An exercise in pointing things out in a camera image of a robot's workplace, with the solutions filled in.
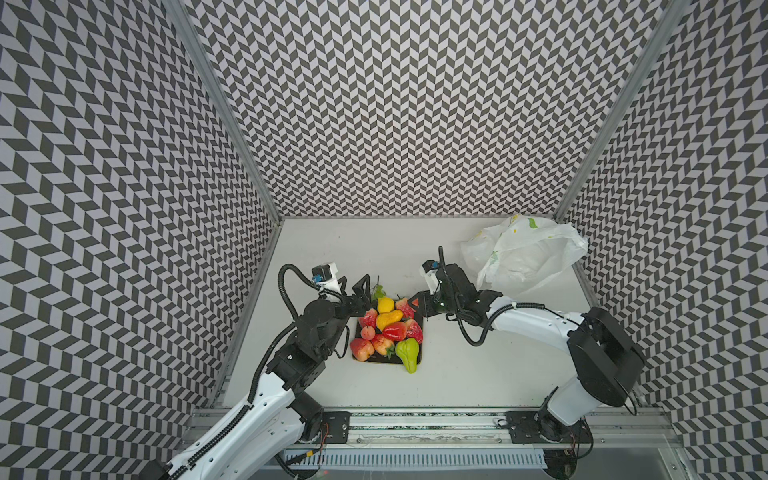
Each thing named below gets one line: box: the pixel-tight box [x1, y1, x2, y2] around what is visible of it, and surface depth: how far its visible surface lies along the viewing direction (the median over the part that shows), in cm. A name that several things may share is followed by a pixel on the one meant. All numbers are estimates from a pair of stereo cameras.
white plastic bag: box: [462, 215, 589, 295], surface depth 89 cm
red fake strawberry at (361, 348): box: [350, 338, 375, 362], surface depth 82 cm
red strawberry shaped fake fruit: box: [396, 298, 416, 319], surface depth 91 cm
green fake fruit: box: [395, 338, 419, 374], surface depth 81 cm
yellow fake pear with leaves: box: [372, 275, 395, 313], surface depth 92 cm
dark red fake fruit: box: [382, 322, 407, 341], surface depth 82 cm
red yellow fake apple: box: [405, 318, 424, 344], surface depth 86 cm
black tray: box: [354, 318, 423, 364], surface depth 83 cm
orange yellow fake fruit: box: [376, 310, 403, 332], surface depth 87 cm
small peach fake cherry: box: [360, 325, 376, 341], surface depth 85 cm
